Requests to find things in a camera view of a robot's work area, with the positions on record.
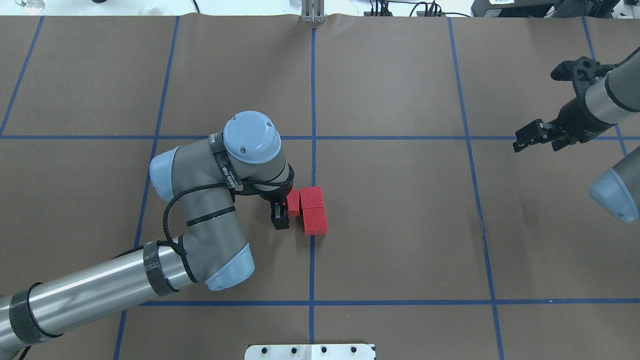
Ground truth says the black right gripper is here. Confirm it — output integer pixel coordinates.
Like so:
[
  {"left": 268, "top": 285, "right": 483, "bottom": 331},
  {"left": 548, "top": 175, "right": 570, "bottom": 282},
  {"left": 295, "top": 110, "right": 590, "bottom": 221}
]
[{"left": 512, "top": 98, "right": 608, "bottom": 153}]

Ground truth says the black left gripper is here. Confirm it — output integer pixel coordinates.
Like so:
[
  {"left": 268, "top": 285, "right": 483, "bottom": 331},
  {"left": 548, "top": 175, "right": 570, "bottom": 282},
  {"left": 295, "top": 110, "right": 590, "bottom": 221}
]
[{"left": 260, "top": 185, "right": 293, "bottom": 231}]

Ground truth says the red cube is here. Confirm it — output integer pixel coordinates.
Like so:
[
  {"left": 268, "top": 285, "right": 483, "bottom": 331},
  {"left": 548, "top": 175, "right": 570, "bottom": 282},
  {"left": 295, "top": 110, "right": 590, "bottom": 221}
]
[
  {"left": 302, "top": 207, "right": 329, "bottom": 236},
  {"left": 299, "top": 186, "right": 325, "bottom": 210},
  {"left": 286, "top": 189, "right": 302, "bottom": 218}
]

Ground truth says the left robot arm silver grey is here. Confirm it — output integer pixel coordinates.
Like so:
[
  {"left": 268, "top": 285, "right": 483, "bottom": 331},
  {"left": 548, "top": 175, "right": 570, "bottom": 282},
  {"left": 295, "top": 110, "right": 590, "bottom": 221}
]
[{"left": 1, "top": 111, "right": 295, "bottom": 360}]

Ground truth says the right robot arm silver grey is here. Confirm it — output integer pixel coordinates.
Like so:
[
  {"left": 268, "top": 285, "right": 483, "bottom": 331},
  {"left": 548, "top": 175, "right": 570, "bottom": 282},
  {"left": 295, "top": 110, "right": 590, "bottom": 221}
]
[{"left": 512, "top": 49, "right": 640, "bottom": 224}]

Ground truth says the black printer box device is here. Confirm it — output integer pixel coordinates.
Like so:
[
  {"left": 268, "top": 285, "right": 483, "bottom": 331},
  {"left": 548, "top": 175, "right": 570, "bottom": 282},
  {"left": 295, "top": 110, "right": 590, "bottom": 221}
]
[{"left": 471, "top": 0, "right": 556, "bottom": 18}]

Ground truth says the clear plastic lid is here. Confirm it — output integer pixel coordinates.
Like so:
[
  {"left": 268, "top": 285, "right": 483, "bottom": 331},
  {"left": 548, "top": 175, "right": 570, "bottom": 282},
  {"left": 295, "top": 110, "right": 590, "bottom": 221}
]
[{"left": 14, "top": 0, "right": 46, "bottom": 16}]

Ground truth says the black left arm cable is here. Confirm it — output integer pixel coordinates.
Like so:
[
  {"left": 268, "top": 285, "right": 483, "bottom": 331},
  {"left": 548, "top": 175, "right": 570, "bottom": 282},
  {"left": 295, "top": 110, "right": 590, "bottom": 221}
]
[{"left": 162, "top": 165, "right": 296, "bottom": 261}]

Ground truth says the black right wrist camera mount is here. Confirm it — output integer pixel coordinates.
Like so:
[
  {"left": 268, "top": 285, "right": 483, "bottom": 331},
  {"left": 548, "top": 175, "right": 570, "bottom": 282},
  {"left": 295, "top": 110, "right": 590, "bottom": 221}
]
[{"left": 550, "top": 56, "right": 621, "bottom": 98}]

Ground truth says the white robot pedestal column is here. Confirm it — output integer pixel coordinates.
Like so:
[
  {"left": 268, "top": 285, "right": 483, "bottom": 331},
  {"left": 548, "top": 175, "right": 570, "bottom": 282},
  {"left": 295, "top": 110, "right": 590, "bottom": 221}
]
[{"left": 244, "top": 343, "right": 377, "bottom": 360}]

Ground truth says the aluminium frame post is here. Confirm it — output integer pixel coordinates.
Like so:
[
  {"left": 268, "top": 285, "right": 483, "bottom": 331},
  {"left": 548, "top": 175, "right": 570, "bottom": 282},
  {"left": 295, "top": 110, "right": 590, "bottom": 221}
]
[{"left": 301, "top": 0, "right": 326, "bottom": 25}]

